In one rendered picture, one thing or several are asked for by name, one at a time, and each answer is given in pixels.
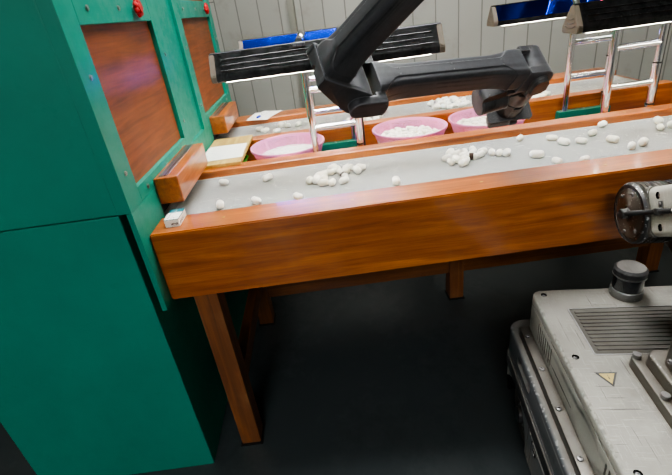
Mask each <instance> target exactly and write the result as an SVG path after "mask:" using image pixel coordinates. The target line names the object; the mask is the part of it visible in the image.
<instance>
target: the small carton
mask: <svg viewBox="0 0 672 475"><path fill-rule="evenodd" d="M185 217H186V212H185V209H184V208H182V209H175V210H170V212H169V213H168V215H167V216H166V218H165V219H164V224H165V226H166V228H168V227H176V226H180V225H181V224H182V222H183V220H184V219H185Z"/></svg>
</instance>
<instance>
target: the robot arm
mask: <svg viewBox="0 0 672 475"><path fill-rule="evenodd" d="M423 1H424V0H362V1H361V2H360V3H359V4H358V6H357V7H356V8H355V9H354V10H353V12H352V13H351V14H350V15H349V16H348V17H347V19H346V20H345V21H344V22H343V23H342V24H341V25H340V26H339V27H338V29H337V30H336V31H335V32H333V33H332V34H331V35H330V36H329V37H328V38H327V39H325V40H323V41H322V42H321V43H320V44H317V43H312V44H311V46H310V47H309V48H308V49H307V51H306V53H307V56H308V57H309V60H310V64H311V67H312V68H313V69H314V70H313V73H314V76H315V80H316V85H317V88H318V89H319V90H320V91H321V92H322V93H323V94H324V95H325V96H326V97H327V98H329V99H330V100H331V101H332V102H333V103H334V104H335V105H336V106H337V107H338V108H339V109H340V110H343V111H344V112H346V113H348V114H350V116H351V117H352V118H355V119H358V118H366V117H374V116H382V115H383V114H384V113H385V112H386V110H387V109H388V106H389V102H390V101H394V100H398V99H405V98H413V97H422V96H430V95H439V94H448V93H456V92H465V91H473V92H472V95H471V100H472V106H473V109H474V111H475V113H476V114H477V115H478V116H482V115H485V114H486V124H487V127H488V128H493V127H494V128H499V127H505V126H512V125H515V124H516V123H517V120H522V119H528V120H529V119H530V118H531V117H532V112H531V108H530V104H529V100H530V99H531V98H532V96H534V95H537V94H541V93H542V92H543V91H545V90H546V89H547V87H548V85H549V84H550V82H549V81H550V80H551V79H552V77H553V72H552V70H551V68H550V66H549V64H548V63H547V61H546V59H545V57H544V55H543V53H542V52H541V50H540V48H539V46H538V45H526V46H518V47H517V48H516V49H509V50H505V51H503V52H500V53H497V54H492V55H485V56H474V57H463V58H453V59H442V60H431V61H420V62H410V63H383V62H379V61H376V62H374V61H373V58H372V56H371V54H372V53H373V52H374V51H375V50H376V49H377V48H378V47H379V46H380V45H381V44H382V43H383V42H384V41H385V40H386V39H387V38H388V37H389V36H390V35H391V34H392V33H393V32H394V31H395V30H396V29H397V28H398V27H399V26H400V25H401V24H402V23H403V22H404V21H405V20H406V19H407V18H408V17H409V16H410V14H411V13H412V12H413V11H414V10H415V9H416V8H417V7H418V6H419V5H420V4H421V3H422V2H423Z"/></svg>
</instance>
